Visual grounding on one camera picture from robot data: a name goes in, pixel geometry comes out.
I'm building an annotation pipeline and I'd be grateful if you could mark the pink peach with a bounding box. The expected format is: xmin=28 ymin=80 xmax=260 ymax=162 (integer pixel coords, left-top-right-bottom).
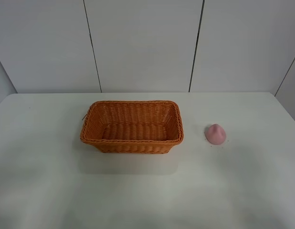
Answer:
xmin=205 ymin=124 xmax=227 ymax=145

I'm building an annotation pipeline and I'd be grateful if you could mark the orange woven wicker basket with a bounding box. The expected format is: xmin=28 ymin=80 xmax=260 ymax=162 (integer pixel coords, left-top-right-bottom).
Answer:
xmin=80 ymin=100 xmax=184 ymax=154

